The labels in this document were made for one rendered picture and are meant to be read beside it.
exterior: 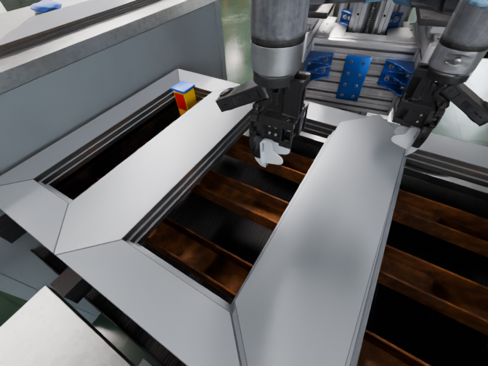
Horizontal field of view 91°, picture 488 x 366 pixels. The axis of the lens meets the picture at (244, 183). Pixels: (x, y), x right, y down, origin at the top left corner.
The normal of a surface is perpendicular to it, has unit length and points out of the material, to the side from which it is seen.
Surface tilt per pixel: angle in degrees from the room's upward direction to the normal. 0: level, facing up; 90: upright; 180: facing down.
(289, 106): 89
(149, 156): 0
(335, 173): 0
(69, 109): 90
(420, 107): 90
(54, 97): 90
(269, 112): 1
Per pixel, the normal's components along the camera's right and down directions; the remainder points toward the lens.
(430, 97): -0.51, 0.66
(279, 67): -0.02, 0.75
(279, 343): -0.04, -0.65
